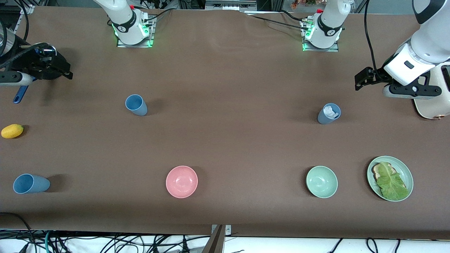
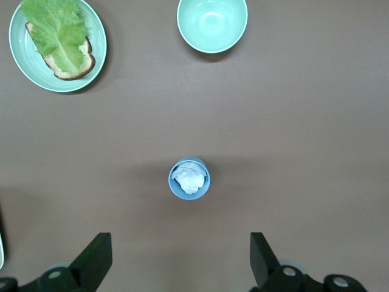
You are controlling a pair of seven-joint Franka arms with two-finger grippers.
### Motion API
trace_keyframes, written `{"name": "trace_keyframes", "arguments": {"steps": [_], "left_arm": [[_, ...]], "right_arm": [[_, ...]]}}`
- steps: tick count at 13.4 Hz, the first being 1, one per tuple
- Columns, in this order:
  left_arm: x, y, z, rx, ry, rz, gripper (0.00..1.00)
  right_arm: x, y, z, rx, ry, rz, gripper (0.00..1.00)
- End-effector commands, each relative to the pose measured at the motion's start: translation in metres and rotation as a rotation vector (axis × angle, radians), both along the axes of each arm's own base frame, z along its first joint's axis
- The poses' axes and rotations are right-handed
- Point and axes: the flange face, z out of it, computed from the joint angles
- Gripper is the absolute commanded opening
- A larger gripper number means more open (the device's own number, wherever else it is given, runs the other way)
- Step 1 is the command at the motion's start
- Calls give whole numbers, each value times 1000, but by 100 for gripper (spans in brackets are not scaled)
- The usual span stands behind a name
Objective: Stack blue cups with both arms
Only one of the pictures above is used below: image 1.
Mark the pale green bowl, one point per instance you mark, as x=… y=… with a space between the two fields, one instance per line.
x=321 y=181

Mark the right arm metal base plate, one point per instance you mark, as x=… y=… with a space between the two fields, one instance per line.
x=150 y=33

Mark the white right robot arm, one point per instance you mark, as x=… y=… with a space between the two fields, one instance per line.
x=121 y=14

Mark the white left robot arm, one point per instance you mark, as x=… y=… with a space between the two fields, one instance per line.
x=429 y=45

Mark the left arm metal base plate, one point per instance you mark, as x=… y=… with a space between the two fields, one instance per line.
x=330 y=49

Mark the white crumpled tissue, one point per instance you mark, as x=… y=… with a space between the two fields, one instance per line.
x=330 y=111

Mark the blue plastic cup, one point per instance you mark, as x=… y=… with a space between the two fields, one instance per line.
x=31 y=183
x=136 y=104

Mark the toast slice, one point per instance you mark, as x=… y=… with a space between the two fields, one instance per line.
x=377 y=171

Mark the pale green plate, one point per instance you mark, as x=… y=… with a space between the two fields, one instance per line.
x=405 y=172

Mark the grey metal box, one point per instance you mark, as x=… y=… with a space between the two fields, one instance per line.
x=228 y=5

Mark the cream toaster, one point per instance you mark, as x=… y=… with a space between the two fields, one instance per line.
x=432 y=109

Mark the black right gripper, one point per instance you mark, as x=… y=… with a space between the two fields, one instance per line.
x=45 y=66

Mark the yellow lemon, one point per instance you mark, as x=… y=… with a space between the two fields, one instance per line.
x=12 y=131

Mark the brown table cover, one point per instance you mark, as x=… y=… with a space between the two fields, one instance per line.
x=246 y=147

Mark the dark metal pole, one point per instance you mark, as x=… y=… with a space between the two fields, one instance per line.
x=215 y=244

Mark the pink bowl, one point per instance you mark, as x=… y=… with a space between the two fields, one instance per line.
x=181 y=181

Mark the green lettuce leaf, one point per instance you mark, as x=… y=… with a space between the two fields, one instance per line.
x=392 y=182

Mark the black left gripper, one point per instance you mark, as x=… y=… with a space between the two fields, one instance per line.
x=376 y=77

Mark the blue cup holding tissue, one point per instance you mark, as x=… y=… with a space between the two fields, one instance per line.
x=324 y=118

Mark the metal table edge bracket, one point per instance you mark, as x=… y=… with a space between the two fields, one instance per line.
x=228 y=230

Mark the glass pot lid blue knob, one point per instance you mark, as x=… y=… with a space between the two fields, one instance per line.
x=49 y=50

